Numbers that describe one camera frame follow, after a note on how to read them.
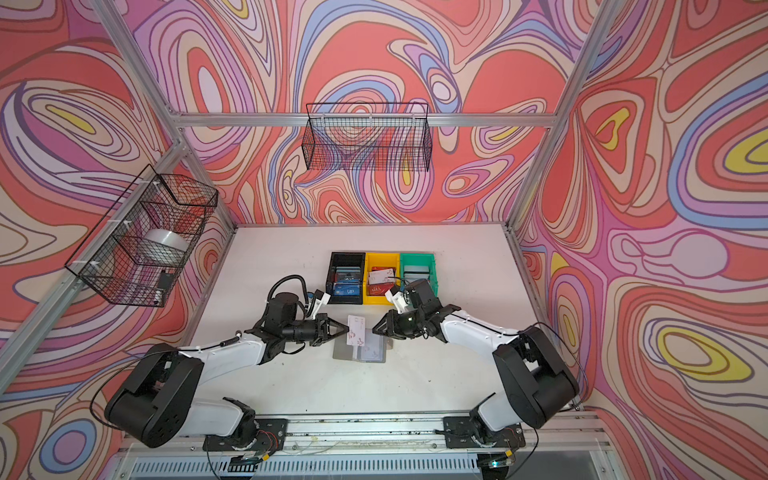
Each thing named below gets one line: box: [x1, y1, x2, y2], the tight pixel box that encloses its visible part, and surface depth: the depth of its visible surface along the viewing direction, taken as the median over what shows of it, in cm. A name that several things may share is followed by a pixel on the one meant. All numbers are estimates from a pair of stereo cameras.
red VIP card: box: [367, 282, 395, 296], surface depth 101 cm
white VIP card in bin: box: [368, 268, 395, 285], surface depth 104 cm
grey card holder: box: [332, 328, 394, 363], surface depth 88 cm
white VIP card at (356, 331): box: [346, 315, 365, 347], surface depth 85 cm
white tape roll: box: [139, 228, 190, 265], surface depth 74 cm
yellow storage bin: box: [363, 252, 401, 305], surface depth 103 cm
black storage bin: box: [326, 252, 366, 305], surface depth 101 cm
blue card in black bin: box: [333, 284, 360, 296], surface depth 101 cm
